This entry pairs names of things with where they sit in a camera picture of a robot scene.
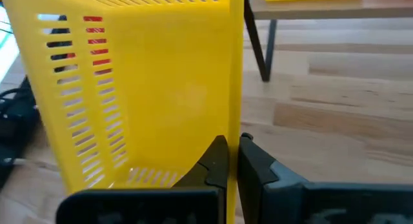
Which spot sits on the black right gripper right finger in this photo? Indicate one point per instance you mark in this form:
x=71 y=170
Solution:
x=290 y=201

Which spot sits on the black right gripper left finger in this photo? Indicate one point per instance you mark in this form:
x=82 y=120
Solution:
x=161 y=206

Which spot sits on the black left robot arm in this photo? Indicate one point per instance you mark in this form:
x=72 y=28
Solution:
x=16 y=120

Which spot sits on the black-framed small shelf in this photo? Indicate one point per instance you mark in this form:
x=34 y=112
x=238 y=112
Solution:
x=322 y=9

